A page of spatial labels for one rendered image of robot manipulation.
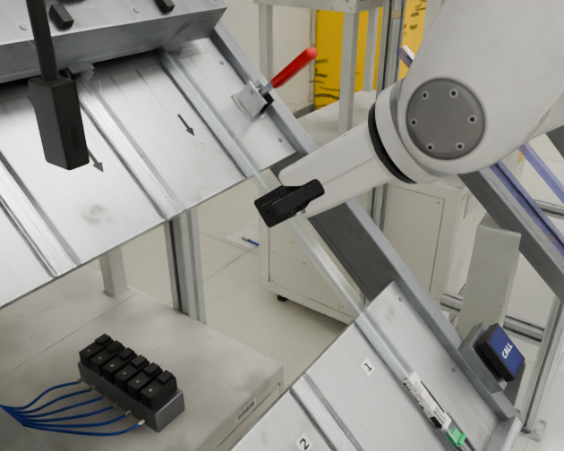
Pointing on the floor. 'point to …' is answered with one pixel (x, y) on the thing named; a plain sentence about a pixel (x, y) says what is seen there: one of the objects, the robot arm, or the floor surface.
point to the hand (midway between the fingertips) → (281, 203)
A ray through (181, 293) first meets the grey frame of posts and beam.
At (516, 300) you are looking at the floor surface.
